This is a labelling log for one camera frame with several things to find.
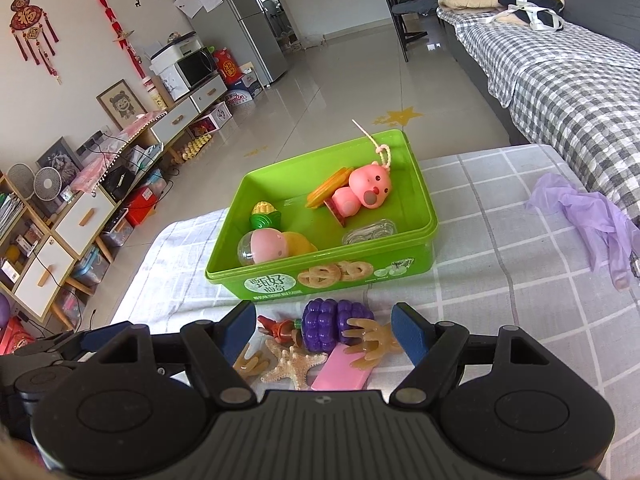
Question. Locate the white microwave oven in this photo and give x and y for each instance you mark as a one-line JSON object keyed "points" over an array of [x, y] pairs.
{"points": [[195, 67]]}

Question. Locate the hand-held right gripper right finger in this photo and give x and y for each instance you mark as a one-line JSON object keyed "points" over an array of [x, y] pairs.
{"points": [[410, 332]]}

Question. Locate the grey checked sofa cover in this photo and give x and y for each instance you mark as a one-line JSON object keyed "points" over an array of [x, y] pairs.
{"points": [[550, 90]]}

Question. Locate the black electronic device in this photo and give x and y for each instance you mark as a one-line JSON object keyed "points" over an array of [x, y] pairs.
{"points": [[117, 182]]}

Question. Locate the yellow star floor sticker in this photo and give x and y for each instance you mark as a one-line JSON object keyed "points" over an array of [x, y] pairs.
{"points": [[397, 116]]}

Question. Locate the pale starfish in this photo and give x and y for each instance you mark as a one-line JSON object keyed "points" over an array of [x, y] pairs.
{"points": [[295, 365]]}

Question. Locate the red toy slice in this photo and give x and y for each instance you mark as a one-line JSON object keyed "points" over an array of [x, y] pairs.
{"points": [[336, 211]]}

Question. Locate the clear plastic case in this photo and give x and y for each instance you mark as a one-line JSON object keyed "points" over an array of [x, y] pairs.
{"points": [[370, 232]]}

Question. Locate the green toy corn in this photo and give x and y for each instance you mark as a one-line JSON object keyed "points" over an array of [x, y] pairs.
{"points": [[265, 215]]}

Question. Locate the silver refrigerator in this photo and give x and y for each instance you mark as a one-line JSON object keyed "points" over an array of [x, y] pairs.
{"points": [[250, 25]]}

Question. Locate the clear storage bin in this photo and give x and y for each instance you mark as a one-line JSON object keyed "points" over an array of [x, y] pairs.
{"points": [[117, 232]]}

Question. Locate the pink rectangular block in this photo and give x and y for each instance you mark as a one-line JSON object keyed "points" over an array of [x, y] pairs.
{"points": [[340, 372]]}

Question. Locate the white wooden cabinet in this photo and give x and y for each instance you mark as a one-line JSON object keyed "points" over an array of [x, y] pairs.
{"points": [[75, 220]]}

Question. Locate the pink rubber pig toy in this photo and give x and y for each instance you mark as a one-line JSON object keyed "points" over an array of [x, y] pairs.
{"points": [[367, 182]]}

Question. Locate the purple toy grapes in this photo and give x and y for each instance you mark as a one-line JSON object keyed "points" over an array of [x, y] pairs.
{"points": [[320, 325]]}

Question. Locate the red knot wall hanging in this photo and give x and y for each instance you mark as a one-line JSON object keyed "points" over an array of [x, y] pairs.
{"points": [[27, 17]]}

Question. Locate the red storage box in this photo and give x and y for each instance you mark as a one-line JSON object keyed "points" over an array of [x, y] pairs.
{"points": [[141, 207]]}

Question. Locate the cardboard box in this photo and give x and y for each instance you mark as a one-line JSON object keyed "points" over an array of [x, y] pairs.
{"points": [[245, 87]]}

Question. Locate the white checked tablecloth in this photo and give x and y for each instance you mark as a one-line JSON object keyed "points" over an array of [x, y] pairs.
{"points": [[500, 285]]}

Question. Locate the row of yellow bottles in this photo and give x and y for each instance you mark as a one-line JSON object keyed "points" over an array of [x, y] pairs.
{"points": [[196, 149]]}

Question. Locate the white carton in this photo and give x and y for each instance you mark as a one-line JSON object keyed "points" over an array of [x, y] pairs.
{"points": [[169, 86]]}

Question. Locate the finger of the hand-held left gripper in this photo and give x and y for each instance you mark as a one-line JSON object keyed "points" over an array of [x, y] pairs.
{"points": [[100, 338]]}

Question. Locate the white printer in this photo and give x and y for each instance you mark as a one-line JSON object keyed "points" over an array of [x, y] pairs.
{"points": [[175, 50]]}

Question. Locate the green plastic cookie box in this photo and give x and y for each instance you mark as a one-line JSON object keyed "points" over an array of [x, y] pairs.
{"points": [[425, 245]]}

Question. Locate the yellow toy bowl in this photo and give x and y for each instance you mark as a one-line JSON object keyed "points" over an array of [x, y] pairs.
{"points": [[302, 247]]}

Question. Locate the pink lace cloth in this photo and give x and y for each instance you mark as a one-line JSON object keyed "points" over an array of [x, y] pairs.
{"points": [[95, 170]]}

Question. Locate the red gift box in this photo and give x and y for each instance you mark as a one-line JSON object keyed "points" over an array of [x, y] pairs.
{"points": [[227, 67]]}

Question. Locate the white and pink box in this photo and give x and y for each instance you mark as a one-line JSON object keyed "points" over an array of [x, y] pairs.
{"points": [[212, 119]]}

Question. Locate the pink capsule ball toy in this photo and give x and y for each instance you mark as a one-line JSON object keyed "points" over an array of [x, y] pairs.
{"points": [[267, 245]]}

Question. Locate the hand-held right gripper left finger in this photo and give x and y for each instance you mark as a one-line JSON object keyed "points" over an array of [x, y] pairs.
{"points": [[239, 332]]}

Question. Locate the framed cartoon picture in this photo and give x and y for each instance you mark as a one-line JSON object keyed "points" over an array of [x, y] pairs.
{"points": [[122, 105]]}

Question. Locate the grey sofa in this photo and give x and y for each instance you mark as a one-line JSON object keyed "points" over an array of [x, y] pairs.
{"points": [[600, 10]]}

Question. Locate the tan hand-shaped toy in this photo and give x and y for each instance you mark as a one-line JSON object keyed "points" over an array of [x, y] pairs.
{"points": [[370, 347], [250, 365]]}

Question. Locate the white desk fan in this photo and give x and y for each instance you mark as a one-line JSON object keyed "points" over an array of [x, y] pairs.
{"points": [[50, 187]]}

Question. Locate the purple glove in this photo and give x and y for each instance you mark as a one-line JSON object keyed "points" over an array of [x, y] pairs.
{"points": [[590, 210]]}

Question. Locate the dark framed picture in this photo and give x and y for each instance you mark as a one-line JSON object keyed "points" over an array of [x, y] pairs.
{"points": [[59, 156]]}

